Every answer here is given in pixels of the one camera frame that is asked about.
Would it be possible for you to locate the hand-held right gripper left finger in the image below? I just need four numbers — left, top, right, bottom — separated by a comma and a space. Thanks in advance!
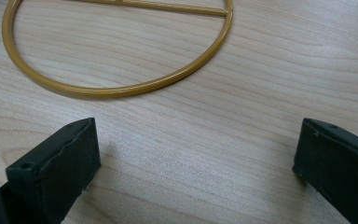
0, 117, 102, 224

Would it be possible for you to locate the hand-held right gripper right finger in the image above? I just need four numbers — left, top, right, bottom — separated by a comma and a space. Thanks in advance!
292, 118, 358, 224

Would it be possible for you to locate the gold metal ring stand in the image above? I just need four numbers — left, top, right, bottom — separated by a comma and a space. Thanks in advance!
1, 0, 234, 100

